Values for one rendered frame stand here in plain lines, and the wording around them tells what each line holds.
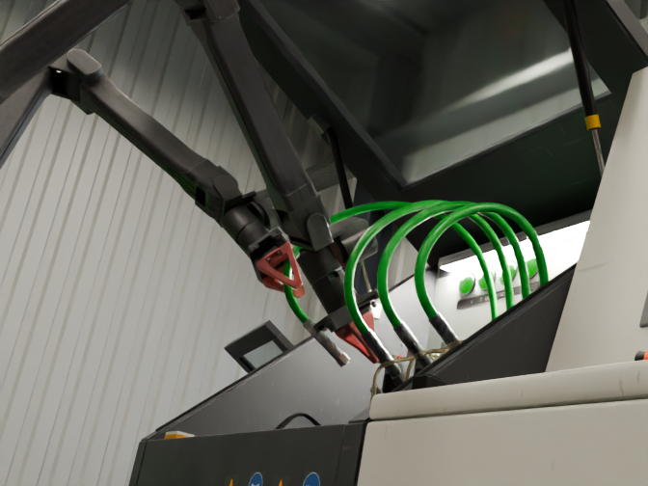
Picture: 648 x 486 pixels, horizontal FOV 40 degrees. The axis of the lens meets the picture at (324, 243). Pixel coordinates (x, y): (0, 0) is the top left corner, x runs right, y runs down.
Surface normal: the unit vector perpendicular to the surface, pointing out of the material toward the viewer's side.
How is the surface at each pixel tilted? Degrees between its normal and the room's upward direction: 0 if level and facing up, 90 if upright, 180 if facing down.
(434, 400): 90
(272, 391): 90
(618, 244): 76
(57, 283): 90
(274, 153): 112
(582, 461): 90
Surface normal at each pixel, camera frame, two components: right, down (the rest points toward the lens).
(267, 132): 0.46, 0.17
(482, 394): -0.84, -0.32
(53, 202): 0.59, -0.18
